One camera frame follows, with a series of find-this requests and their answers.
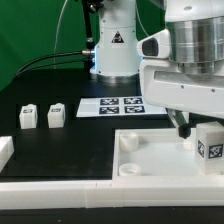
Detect white fence wall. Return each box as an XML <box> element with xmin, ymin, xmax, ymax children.
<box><xmin>0</xmin><ymin>136</ymin><xmax>14</xmax><ymax>172</ymax></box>
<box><xmin>0</xmin><ymin>176</ymin><xmax>224</xmax><ymax>210</ymax></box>

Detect black thick cable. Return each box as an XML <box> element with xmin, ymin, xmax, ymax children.
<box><xmin>16</xmin><ymin>49</ymin><xmax>96</xmax><ymax>76</ymax></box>

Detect thin grey cable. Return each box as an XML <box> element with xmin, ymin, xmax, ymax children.
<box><xmin>53</xmin><ymin>0</ymin><xmax>71</xmax><ymax>69</ymax></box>

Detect white square tabletop tray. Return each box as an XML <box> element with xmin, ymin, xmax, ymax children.
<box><xmin>112</xmin><ymin>129</ymin><xmax>224</xmax><ymax>179</ymax></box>

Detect white sheet with markers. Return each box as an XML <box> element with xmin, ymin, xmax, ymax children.
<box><xmin>76</xmin><ymin>96</ymin><xmax>166</xmax><ymax>118</ymax></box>

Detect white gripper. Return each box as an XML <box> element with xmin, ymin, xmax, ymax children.
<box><xmin>140</xmin><ymin>59</ymin><xmax>224</xmax><ymax>139</ymax></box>

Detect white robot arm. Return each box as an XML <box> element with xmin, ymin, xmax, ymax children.
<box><xmin>90</xmin><ymin>0</ymin><xmax>224</xmax><ymax>138</ymax></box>

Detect black camera pole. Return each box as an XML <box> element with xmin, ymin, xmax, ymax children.
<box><xmin>81</xmin><ymin>0</ymin><xmax>100</xmax><ymax>49</ymax></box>

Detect white front fence wall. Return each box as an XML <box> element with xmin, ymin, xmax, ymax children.
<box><xmin>0</xmin><ymin>176</ymin><xmax>224</xmax><ymax>210</ymax></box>

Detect white left fence wall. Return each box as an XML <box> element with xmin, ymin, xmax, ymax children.
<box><xmin>0</xmin><ymin>136</ymin><xmax>14</xmax><ymax>172</ymax></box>

